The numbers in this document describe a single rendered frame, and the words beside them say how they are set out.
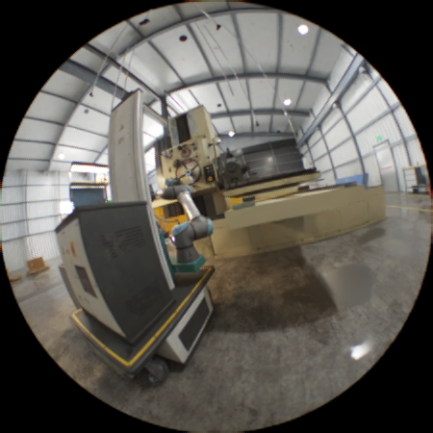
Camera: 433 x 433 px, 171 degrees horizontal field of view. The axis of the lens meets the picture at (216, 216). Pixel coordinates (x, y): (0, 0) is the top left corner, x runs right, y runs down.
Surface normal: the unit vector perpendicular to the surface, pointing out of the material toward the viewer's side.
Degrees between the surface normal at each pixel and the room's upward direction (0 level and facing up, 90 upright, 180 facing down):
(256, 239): 90
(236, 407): 0
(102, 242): 90
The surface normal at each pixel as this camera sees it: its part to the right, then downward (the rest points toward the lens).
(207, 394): -0.22, -0.97
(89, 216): 0.94, -0.18
